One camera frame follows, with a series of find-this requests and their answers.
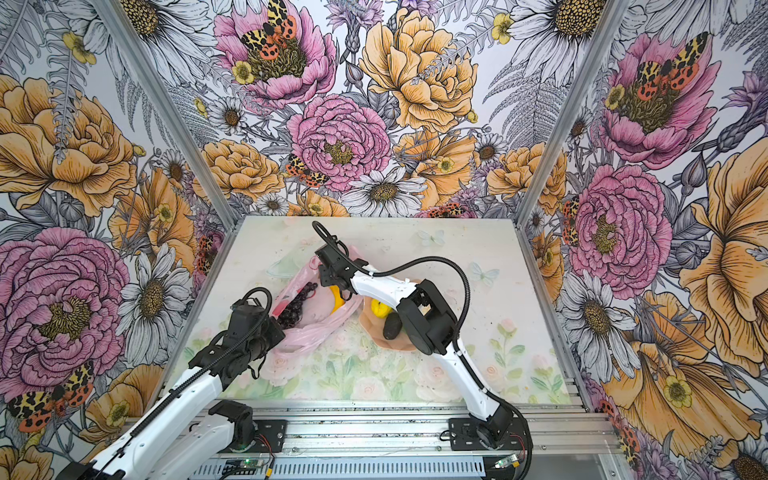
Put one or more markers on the dark fake grapes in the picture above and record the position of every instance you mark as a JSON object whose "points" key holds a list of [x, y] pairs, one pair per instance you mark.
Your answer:
{"points": [[292, 314]]}

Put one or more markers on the aluminium corner post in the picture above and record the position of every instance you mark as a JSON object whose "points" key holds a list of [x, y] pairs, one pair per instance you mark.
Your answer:
{"points": [[605, 33], [128, 43]]}

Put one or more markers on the yellow fake fruit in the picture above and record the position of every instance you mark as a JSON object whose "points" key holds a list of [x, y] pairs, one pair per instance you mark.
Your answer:
{"points": [[338, 300]]}

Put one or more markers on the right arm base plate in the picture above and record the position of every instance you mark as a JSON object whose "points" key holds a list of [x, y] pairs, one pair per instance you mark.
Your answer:
{"points": [[471, 434]]}

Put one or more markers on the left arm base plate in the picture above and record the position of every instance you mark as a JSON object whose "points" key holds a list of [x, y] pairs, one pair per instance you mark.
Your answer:
{"points": [[260, 436]]}

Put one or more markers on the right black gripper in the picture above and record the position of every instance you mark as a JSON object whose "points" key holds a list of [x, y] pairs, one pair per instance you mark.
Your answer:
{"points": [[325, 278]]}

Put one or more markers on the yellow fake lemon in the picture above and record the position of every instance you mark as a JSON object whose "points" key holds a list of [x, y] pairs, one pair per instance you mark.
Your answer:
{"points": [[379, 309]]}

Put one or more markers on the left aluminium corner post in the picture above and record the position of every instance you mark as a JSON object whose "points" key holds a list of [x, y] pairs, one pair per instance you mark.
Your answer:
{"points": [[128, 43]]}

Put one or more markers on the aluminium rail frame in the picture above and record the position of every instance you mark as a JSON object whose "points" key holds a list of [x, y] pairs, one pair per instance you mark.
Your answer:
{"points": [[565, 443]]}

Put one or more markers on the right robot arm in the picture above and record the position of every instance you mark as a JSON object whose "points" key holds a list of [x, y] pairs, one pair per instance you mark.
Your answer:
{"points": [[431, 325]]}

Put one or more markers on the pink plastic bag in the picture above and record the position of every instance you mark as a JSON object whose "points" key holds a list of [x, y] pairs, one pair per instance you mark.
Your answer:
{"points": [[317, 323]]}

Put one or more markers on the dark fake avocado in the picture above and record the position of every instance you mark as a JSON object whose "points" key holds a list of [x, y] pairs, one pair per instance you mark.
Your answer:
{"points": [[392, 326]]}

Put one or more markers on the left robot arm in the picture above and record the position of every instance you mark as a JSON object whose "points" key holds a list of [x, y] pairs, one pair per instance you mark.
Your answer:
{"points": [[189, 424]]}

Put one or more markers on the right aluminium corner post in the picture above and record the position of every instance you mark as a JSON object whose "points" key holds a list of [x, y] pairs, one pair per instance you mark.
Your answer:
{"points": [[605, 33]]}

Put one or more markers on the white vented cable duct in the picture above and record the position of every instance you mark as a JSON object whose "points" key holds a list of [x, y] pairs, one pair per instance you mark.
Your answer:
{"points": [[461, 467]]}

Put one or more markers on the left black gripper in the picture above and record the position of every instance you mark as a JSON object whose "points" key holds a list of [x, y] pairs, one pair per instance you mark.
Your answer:
{"points": [[276, 336]]}

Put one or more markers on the pink flower-shaped bowl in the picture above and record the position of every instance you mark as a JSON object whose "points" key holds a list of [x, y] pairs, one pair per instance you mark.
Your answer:
{"points": [[379, 318]]}

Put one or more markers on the green circuit board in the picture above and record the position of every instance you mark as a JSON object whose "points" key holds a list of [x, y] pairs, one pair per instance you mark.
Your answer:
{"points": [[248, 468]]}

